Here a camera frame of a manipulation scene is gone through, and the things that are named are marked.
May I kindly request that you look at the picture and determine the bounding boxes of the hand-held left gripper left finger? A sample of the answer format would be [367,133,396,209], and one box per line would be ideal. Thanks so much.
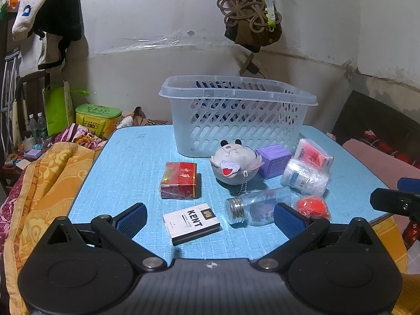
[39,203,168,274]

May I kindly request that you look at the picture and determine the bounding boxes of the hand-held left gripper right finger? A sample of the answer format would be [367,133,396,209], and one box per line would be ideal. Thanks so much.
[253,203,381,274]

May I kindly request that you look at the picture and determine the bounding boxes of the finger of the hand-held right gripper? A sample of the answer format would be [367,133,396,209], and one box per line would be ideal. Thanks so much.
[397,177,420,191]
[370,188,420,218]

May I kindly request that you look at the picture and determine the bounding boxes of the red ball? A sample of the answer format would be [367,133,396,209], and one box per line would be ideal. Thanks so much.
[294,195,331,220]

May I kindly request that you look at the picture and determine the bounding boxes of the glass jar with metal lid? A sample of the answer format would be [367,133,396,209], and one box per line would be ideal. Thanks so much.
[225,187,292,227]

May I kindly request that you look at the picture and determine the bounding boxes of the clear cotton swab pack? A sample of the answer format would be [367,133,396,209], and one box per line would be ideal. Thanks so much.
[280,158,330,195]

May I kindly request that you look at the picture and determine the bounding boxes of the white cigarette pack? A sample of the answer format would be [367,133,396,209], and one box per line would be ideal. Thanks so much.
[163,203,221,246]

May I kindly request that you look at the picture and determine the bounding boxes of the purple small box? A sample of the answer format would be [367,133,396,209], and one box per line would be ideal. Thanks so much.
[255,145,292,180]

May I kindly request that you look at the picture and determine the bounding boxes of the red cigarette pack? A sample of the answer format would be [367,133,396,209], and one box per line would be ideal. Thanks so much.
[160,162,198,200]

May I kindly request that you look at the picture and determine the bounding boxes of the red white tissue pack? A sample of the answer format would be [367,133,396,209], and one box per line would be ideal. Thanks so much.
[293,138,334,173]

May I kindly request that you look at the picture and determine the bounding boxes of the grey round plush toy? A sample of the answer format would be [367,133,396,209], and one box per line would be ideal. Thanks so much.
[210,139,265,201]

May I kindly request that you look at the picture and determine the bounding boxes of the translucent plastic basket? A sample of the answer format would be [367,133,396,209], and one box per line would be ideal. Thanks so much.
[158,75,319,158]

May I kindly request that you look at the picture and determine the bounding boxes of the red plaid cloth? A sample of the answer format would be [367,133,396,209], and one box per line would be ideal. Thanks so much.
[359,129,420,165]

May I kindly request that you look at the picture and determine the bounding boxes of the dark wooden headboard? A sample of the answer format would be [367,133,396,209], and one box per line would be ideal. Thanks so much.
[331,90,420,175]

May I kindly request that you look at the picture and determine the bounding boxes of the orange patterned blanket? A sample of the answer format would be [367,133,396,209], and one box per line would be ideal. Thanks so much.
[6,143,99,315]

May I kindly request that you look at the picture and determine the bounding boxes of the brown paper bag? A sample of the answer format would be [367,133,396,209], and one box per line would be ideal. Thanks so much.
[123,106,173,128]

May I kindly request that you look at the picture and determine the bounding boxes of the yellow-green tin box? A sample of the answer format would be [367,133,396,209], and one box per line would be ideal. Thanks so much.
[75,103,123,139]

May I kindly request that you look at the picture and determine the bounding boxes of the clear water bottle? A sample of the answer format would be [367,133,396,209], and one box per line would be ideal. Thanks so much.
[28,114,38,142]
[37,112,48,140]

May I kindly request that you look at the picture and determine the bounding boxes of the green shopping bag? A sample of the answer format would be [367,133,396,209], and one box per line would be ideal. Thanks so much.
[43,81,90,137]

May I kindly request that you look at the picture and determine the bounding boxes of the blue fabric bag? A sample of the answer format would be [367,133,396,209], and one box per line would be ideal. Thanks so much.
[195,80,263,122]

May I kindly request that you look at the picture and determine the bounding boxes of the dark wooden chair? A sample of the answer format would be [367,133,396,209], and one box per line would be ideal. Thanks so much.
[16,70,50,140]

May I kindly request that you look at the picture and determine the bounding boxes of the metal crutches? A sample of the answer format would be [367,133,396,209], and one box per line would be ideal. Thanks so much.
[0,48,22,159]

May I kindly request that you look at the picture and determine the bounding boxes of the brown hanging bag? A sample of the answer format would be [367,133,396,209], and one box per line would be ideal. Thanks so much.
[225,16,283,53]

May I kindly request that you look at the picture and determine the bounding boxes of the black hanging garment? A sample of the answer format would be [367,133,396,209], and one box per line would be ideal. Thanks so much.
[31,0,83,42]

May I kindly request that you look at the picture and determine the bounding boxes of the white scarf with blue letters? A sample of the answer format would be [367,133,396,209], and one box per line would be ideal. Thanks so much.
[11,0,62,42]

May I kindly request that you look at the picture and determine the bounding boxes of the wall socket with charger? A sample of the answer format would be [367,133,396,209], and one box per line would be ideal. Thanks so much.
[239,52,262,76]

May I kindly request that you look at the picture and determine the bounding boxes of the white bag with black strap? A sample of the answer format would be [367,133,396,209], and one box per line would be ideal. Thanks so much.
[37,33,68,72]

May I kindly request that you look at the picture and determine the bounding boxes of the tan knotted rope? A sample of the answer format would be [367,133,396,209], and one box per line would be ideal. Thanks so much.
[217,0,283,34]

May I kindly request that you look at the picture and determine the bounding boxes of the yellow-green patterned lanyard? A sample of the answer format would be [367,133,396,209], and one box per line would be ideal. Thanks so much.
[261,0,277,32]

